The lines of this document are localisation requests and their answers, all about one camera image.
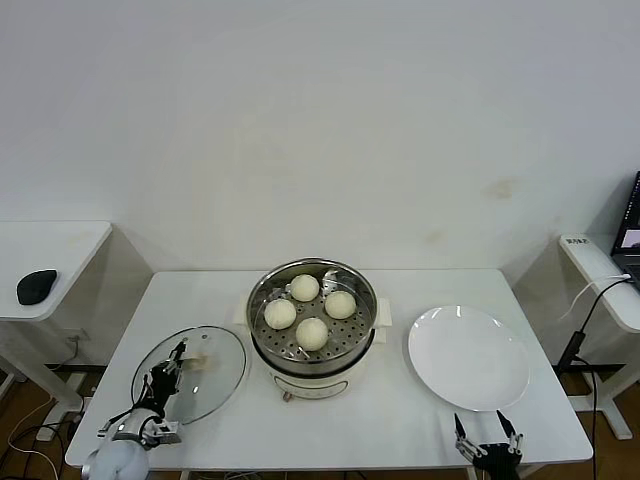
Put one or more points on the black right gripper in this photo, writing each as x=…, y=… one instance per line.
x=495, y=462

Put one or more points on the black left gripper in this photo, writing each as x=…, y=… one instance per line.
x=162, y=387

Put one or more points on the white steamed baozi bun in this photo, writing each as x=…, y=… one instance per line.
x=305, y=288
x=279, y=315
x=340, y=305
x=311, y=334

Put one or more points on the stainless steel steamer basket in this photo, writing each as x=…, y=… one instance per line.
x=350, y=340

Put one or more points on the white round plate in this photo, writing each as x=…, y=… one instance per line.
x=465, y=360

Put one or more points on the cream electric cooker base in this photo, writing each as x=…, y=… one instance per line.
x=310, y=385

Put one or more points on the white power strip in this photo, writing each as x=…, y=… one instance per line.
x=45, y=433

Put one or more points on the black computer mouse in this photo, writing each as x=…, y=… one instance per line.
x=36, y=287

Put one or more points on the white side table with mouse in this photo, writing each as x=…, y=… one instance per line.
x=50, y=245

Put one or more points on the white side table with laptop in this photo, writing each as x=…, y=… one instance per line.
x=587, y=255

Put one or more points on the black laptop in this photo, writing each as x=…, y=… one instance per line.
x=630, y=225

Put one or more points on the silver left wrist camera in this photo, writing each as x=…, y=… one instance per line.
x=164, y=433

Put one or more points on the white wall socket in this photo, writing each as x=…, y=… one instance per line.
x=75, y=334

